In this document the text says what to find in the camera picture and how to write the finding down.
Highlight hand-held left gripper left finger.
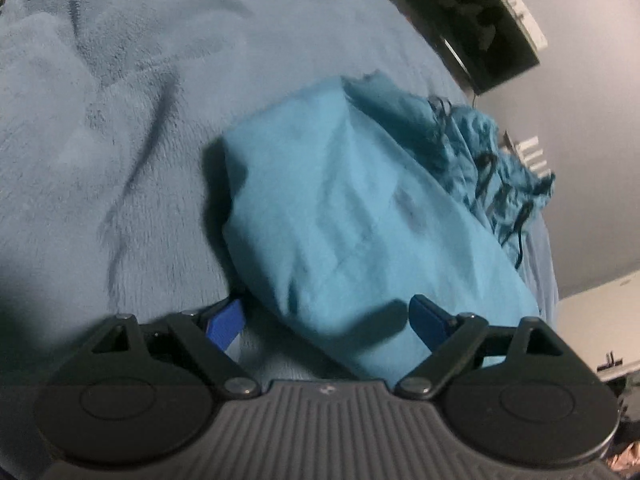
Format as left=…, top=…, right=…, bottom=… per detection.
left=75, top=297, right=262, bottom=401

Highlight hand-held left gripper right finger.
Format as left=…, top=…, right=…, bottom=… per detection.
left=394, top=295, right=568, bottom=402

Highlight teal hooded jacket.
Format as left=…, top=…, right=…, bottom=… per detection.
left=220, top=74, right=557, bottom=381

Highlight white wardrobe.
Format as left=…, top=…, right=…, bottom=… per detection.
left=554, top=274, right=640, bottom=378

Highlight white router with antennas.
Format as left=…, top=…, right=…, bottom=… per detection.
left=500, top=132, right=557, bottom=182

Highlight blue fleece blanket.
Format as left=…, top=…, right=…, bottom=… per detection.
left=0, top=0, right=560, bottom=401

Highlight black monitor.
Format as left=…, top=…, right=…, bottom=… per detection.
left=399, top=0, right=542, bottom=97

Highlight white wall outlet strip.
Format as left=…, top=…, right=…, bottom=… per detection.
left=505, top=0, right=549, bottom=52

